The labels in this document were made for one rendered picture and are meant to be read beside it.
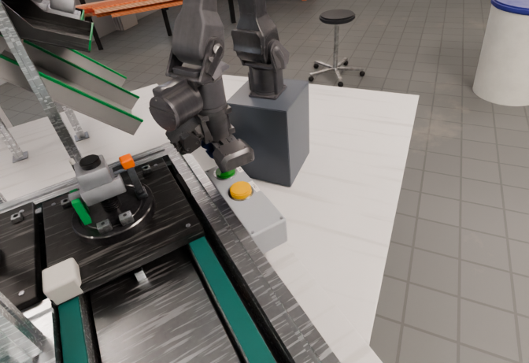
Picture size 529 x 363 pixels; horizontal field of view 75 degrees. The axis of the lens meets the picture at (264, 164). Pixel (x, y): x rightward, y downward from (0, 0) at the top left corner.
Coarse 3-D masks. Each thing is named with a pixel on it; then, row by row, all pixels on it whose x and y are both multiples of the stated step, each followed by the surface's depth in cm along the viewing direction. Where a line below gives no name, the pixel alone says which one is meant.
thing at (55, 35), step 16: (16, 0) 68; (16, 16) 59; (32, 16) 71; (48, 16) 71; (64, 16) 72; (0, 32) 60; (32, 32) 62; (48, 32) 62; (64, 32) 70; (80, 32) 73; (80, 48) 65
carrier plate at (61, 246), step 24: (168, 192) 66; (48, 216) 64; (168, 216) 61; (192, 216) 60; (48, 240) 59; (72, 240) 58; (144, 240) 57; (168, 240) 56; (192, 240) 58; (48, 264) 55; (96, 264) 54; (120, 264) 54; (144, 264) 55
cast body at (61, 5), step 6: (54, 0) 74; (60, 0) 74; (66, 0) 74; (72, 0) 75; (48, 6) 75; (54, 6) 74; (60, 6) 75; (66, 6) 75; (72, 6) 75; (48, 12) 74; (54, 12) 75; (60, 12) 75; (66, 12) 76; (72, 12) 76; (78, 12) 79; (78, 18) 77
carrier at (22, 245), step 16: (16, 208) 66; (32, 208) 66; (0, 224) 63; (16, 224) 62; (32, 224) 62; (0, 240) 60; (16, 240) 59; (32, 240) 59; (0, 256) 57; (16, 256) 57; (32, 256) 56; (0, 272) 54; (16, 272) 54; (32, 272) 54; (0, 288) 52; (16, 288) 52; (32, 288) 52; (16, 304) 50; (32, 304) 51
